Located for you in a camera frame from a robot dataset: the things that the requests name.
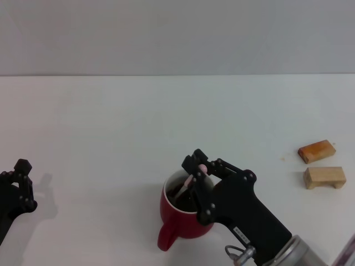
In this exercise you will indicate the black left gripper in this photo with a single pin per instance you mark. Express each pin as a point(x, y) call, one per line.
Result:
point(7, 207)

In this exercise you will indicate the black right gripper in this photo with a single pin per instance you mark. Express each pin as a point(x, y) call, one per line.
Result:
point(244, 210)

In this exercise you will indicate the red ceramic cup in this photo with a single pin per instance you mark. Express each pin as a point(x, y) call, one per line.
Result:
point(172, 216)

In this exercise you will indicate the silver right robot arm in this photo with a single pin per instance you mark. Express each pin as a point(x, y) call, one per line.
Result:
point(299, 252)

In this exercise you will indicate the dark brown coffee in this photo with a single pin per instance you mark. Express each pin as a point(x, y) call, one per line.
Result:
point(183, 203)

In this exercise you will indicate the light notched wooden block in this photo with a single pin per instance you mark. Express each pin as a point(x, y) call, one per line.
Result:
point(313, 177)

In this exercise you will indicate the orange brown wooden block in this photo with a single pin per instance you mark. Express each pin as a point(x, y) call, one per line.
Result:
point(316, 149)

